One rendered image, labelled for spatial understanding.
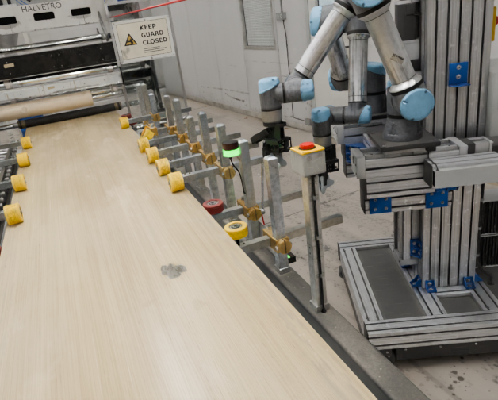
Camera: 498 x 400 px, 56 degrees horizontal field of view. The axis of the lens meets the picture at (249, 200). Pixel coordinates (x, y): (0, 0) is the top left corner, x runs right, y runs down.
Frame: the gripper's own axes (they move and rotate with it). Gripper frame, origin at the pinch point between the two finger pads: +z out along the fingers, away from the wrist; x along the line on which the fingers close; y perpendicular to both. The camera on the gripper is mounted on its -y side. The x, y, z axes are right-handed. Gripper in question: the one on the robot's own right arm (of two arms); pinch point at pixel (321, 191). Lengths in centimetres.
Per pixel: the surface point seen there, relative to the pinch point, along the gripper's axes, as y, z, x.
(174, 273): -74, -9, -44
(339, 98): 196, 35, 297
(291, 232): -28.2, 0.0, -26.5
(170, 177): -58, -15, 23
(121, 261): -87, -8, -25
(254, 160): -19.5, -12.6, 23.5
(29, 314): -114, -8, -40
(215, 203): -47.3, -7.9, -0.7
